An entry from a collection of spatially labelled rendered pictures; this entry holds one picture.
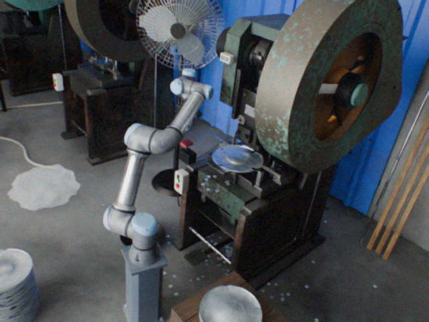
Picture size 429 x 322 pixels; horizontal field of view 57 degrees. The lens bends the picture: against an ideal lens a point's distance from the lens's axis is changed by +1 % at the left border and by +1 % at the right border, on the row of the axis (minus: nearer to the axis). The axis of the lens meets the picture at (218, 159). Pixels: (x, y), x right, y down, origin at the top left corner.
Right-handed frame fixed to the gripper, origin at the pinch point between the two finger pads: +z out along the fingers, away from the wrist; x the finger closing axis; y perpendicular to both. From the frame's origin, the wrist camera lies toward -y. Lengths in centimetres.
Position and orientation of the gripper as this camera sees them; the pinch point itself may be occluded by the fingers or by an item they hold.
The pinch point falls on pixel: (188, 129)
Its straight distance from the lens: 232.4
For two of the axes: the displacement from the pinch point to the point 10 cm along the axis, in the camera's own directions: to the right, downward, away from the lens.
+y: -6.7, -4.4, 5.9
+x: -7.3, 2.9, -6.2
